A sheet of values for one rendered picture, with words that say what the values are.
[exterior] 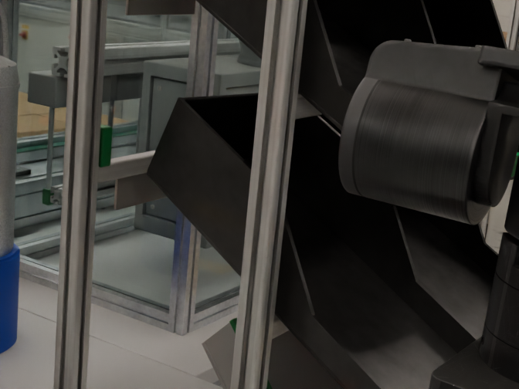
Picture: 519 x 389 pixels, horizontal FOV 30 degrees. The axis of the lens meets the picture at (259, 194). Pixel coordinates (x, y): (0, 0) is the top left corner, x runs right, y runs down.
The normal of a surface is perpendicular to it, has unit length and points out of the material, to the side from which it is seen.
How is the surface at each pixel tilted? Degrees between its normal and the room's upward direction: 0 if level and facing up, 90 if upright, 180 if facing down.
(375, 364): 25
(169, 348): 0
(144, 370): 0
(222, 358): 90
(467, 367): 2
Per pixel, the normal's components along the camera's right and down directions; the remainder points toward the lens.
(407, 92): -0.18, -0.70
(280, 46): -0.55, 0.16
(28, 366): 0.10, -0.96
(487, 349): -0.97, -0.06
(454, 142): -0.43, -0.15
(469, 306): 0.40, -0.77
